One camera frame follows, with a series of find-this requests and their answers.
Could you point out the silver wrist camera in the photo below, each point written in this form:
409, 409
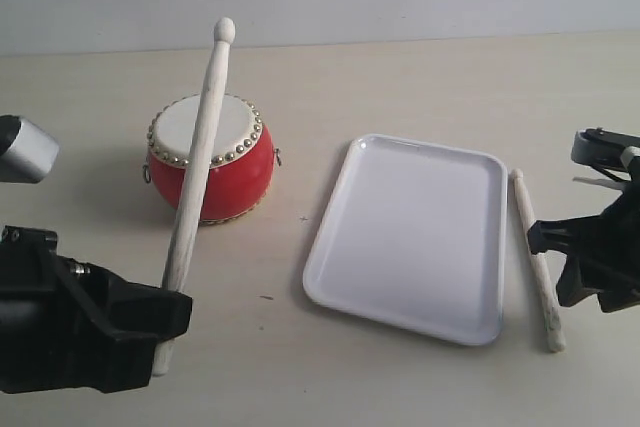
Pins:
601, 148
28, 153

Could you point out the white drumstick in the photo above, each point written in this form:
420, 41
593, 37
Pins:
555, 338
195, 180

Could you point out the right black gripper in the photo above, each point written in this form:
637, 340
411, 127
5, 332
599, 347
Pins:
607, 245

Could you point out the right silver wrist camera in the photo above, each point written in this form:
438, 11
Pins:
601, 148

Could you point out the small red drum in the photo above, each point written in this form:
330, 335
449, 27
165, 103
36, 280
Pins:
241, 166

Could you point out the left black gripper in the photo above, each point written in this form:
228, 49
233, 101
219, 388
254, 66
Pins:
66, 323

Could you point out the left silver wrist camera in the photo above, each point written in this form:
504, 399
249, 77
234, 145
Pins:
28, 153

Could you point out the white rectangular plastic tray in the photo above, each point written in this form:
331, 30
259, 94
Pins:
413, 236

